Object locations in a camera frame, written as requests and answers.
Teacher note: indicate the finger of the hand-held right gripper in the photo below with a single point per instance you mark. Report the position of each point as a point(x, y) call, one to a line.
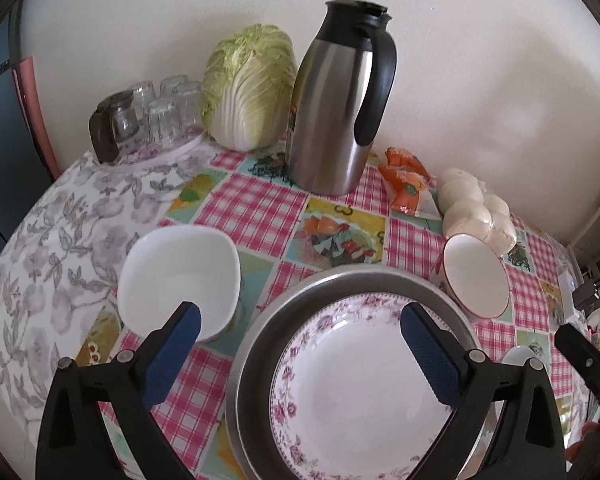
point(587, 360)

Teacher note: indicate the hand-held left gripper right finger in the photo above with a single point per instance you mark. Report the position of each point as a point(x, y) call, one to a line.
point(432, 355)

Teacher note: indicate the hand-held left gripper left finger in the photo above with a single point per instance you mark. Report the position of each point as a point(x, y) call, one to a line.
point(172, 355)

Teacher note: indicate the small pale blue bowl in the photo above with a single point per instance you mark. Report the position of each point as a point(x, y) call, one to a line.
point(515, 355)

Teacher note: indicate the pink floral round plate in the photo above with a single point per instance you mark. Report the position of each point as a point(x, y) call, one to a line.
point(360, 385)

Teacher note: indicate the white square bowl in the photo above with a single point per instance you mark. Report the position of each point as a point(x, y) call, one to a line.
point(180, 270)

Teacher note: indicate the stainless steel basin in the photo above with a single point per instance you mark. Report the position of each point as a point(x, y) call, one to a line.
point(257, 375)

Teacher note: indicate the strawberry print bowl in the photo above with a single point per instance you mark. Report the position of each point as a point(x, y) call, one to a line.
point(475, 275)

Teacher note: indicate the black power adapter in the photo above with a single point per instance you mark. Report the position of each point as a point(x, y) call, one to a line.
point(590, 294)

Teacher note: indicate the white power strip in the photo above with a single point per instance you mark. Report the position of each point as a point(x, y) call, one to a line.
point(567, 295)

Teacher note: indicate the bag of steamed buns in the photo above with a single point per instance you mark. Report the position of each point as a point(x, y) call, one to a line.
point(472, 215)

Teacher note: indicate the orange snack packet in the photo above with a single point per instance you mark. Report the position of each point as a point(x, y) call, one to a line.
point(412, 195)
point(402, 162)

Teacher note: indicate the pink checked tablecloth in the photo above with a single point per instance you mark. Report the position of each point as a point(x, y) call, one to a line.
point(260, 210)

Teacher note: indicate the white round tray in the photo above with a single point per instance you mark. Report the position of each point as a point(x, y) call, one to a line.
point(185, 149)

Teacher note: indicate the clear drinking glass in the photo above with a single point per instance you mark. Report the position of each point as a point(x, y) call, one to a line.
point(142, 97)
point(190, 102)
point(172, 85)
point(165, 122)

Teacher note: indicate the stainless steel thermos jug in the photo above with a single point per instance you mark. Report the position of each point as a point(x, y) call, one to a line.
point(325, 125)

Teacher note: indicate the pink board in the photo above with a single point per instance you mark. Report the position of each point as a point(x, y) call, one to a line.
point(37, 120)

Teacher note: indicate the napa cabbage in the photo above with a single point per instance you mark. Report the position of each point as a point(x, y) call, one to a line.
point(250, 90)

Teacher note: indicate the dark cabinet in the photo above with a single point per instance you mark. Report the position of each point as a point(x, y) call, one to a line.
point(5, 135)

